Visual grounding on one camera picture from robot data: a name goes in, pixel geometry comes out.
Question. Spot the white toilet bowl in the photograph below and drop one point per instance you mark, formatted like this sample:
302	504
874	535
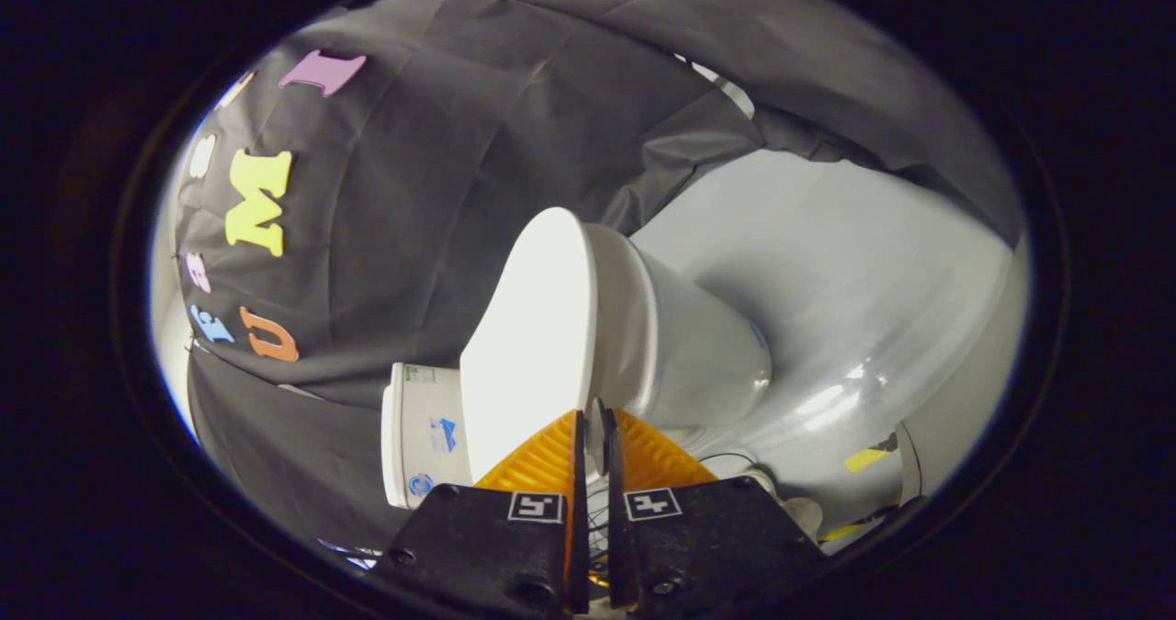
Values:
689	354

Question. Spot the white toilet lid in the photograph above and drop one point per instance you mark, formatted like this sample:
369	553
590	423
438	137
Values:
533	326

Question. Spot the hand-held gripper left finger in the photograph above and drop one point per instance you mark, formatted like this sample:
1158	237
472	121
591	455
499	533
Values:
487	546

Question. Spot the black backdrop cloth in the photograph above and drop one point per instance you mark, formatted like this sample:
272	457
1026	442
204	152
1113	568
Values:
413	188

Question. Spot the white shoe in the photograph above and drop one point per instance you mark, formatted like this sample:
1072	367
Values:
801	514

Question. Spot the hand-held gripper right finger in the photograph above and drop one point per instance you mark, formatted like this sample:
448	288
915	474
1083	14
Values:
707	537

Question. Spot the yellow tape strip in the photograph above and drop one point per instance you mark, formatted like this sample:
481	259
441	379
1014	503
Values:
865	459

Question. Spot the white toilet tank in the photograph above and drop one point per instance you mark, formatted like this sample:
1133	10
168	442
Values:
418	436

